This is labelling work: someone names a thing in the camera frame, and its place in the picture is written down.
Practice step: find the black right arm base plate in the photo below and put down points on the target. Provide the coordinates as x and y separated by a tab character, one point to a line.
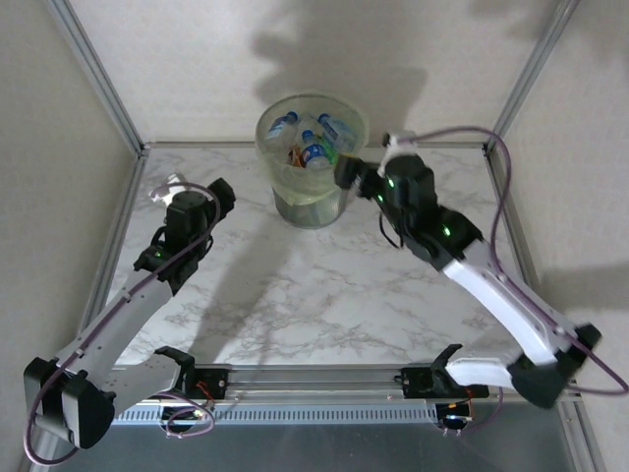
415	383

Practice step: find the brown coffee bottle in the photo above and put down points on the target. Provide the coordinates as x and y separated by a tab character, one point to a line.
295	157

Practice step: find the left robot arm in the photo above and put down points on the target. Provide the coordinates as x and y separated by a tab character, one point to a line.
132	319

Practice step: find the aluminium frame post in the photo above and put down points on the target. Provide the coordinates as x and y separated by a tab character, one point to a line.
533	69
93	69

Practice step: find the translucent green plastic bin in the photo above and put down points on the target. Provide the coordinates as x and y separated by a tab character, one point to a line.
304	216

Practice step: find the aluminium mounting rail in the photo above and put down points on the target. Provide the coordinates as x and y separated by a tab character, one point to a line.
314	383

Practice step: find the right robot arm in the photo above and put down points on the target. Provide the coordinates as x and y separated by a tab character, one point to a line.
496	305

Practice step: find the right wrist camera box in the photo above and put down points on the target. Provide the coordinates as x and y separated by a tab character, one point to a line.
397	146

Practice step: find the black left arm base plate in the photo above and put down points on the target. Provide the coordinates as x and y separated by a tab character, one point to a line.
216	381

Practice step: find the aluminium frame rail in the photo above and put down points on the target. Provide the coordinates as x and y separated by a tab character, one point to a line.
125	206
521	255
196	145

